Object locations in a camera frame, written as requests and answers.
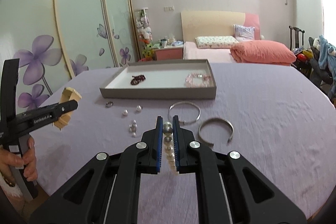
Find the wide silver cuff bracelet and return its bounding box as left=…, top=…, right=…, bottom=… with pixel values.
left=198, top=117, right=234, bottom=147

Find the yellow wrist watch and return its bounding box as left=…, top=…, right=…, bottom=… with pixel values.
left=53, top=87, right=82, bottom=130

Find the white pearl necklace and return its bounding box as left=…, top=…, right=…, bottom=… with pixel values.
left=162, top=121, right=181, bottom=176

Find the person's left hand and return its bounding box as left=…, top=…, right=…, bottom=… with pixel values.
left=1, top=137, right=38, bottom=184

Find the small pearl drop earring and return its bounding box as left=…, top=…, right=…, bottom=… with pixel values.
left=129, top=120, right=137, bottom=138

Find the white pearl earring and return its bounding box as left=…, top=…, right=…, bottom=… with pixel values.
left=122, top=109, right=128, bottom=117
left=136, top=105, right=142, bottom=112

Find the purple tablecloth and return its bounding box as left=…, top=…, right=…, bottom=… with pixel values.
left=33, top=63, right=335, bottom=217

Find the thin silver bangle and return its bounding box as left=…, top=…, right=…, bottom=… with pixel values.
left=167, top=101, right=202, bottom=125

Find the floral sliding wardrobe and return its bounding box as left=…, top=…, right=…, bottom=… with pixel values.
left=1, top=0, right=138, bottom=113

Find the grey shallow cardboard tray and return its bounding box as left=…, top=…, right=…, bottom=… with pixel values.
left=100, top=59, right=217, bottom=100

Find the salmon folded duvet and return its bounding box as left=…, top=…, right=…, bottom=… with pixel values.
left=230, top=40, right=296, bottom=65

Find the pink bedside table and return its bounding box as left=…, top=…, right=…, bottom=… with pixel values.
left=155, top=46, right=183, bottom=61

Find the plush toy display tube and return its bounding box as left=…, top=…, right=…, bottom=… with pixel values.
left=135, top=7, right=154, bottom=61

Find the floral long pillow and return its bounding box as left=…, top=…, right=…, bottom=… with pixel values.
left=195, top=36, right=238, bottom=49

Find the small patterned pillow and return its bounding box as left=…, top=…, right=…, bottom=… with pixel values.
left=233, top=24, right=255, bottom=42

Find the bed with cream headboard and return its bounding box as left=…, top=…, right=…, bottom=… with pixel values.
left=181, top=11, right=262, bottom=63

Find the dark wooden chair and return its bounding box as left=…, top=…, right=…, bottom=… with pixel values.
left=289, top=26, right=305, bottom=50

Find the pink bead bracelet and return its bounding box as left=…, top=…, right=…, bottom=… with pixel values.
left=185, top=73, right=213, bottom=88

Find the dark red bead bracelet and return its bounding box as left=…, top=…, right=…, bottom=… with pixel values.
left=130, top=74, right=147, bottom=86

